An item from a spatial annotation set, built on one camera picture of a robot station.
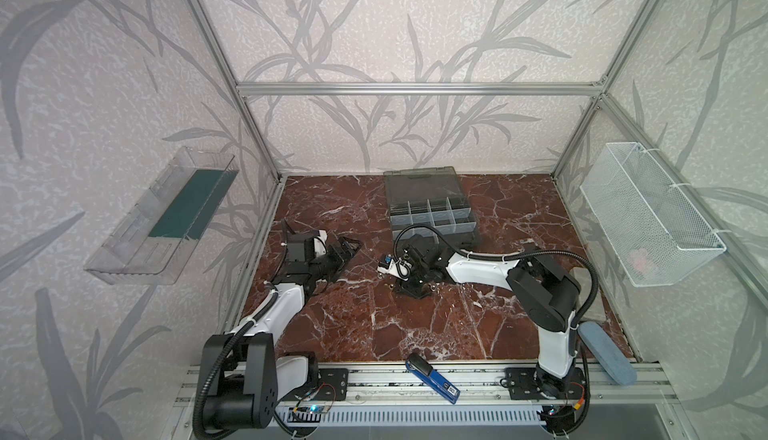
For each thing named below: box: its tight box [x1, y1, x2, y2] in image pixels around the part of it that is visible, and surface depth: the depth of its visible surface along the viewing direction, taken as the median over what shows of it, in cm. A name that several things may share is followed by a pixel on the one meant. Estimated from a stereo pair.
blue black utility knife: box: [405, 352, 461, 405], surface depth 73 cm
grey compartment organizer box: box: [383, 166, 481, 249], surface depth 111 cm
